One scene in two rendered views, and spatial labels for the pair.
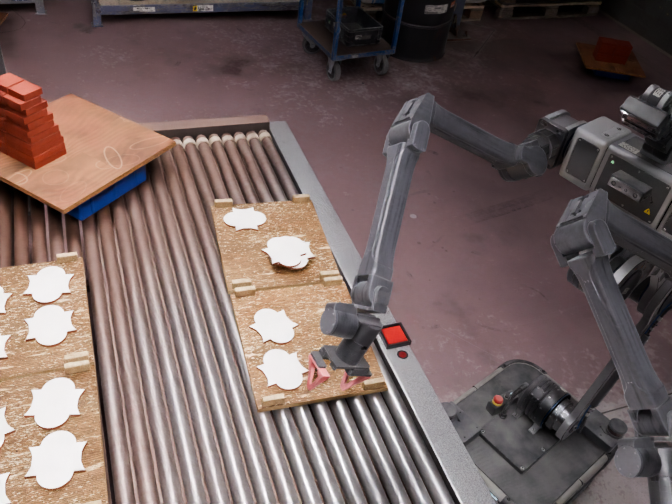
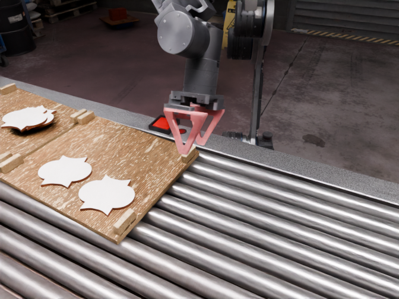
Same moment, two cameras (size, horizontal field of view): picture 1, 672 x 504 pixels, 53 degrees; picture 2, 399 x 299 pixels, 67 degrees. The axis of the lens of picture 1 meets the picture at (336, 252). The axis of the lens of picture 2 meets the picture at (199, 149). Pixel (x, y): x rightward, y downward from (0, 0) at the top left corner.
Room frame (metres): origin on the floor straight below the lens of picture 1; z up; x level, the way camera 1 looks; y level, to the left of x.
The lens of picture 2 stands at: (0.58, 0.24, 1.47)
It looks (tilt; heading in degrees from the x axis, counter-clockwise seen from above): 37 degrees down; 321
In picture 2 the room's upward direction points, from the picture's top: straight up
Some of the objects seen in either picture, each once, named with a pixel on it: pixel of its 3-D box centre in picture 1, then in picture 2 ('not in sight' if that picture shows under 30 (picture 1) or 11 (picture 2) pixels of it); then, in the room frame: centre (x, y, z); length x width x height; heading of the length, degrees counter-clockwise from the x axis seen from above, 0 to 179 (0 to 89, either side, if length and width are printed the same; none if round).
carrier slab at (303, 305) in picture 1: (305, 340); (103, 164); (1.25, 0.05, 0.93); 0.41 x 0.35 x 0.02; 22
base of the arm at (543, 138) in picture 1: (540, 146); not in sight; (1.59, -0.49, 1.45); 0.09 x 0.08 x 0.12; 46
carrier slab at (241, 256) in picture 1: (273, 242); (8, 124); (1.64, 0.20, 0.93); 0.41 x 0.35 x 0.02; 21
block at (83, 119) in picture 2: (332, 281); (86, 117); (1.48, 0.00, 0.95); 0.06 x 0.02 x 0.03; 112
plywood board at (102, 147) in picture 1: (67, 147); not in sight; (1.84, 0.94, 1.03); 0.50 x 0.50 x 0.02; 65
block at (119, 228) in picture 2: (273, 400); (124, 221); (1.02, 0.10, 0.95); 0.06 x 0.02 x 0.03; 112
